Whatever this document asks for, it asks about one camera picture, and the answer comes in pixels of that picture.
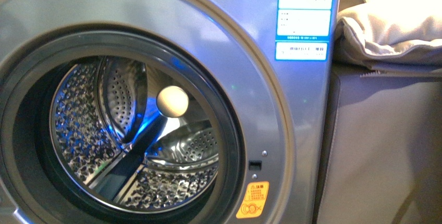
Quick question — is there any steel washing machine drum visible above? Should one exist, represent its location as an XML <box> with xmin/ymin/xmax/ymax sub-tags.
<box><xmin>48</xmin><ymin>56</ymin><xmax>218</xmax><ymax>214</ymax></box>

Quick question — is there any grey front-load washing machine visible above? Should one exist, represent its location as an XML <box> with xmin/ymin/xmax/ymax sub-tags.
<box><xmin>1</xmin><ymin>0</ymin><xmax>338</xmax><ymax>223</ymax></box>

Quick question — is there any orange warning sticker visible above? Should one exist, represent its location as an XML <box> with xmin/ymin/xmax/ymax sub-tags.
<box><xmin>236</xmin><ymin>181</ymin><xmax>269</xmax><ymax>219</ymax></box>

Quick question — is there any white blue energy label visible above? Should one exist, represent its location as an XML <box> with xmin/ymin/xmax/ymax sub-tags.
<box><xmin>275</xmin><ymin>0</ymin><xmax>336</xmax><ymax>61</ymax></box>

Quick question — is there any beige sofa cushion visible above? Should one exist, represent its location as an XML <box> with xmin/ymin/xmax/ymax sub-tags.
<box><xmin>333</xmin><ymin>0</ymin><xmax>441</xmax><ymax>77</ymax></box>

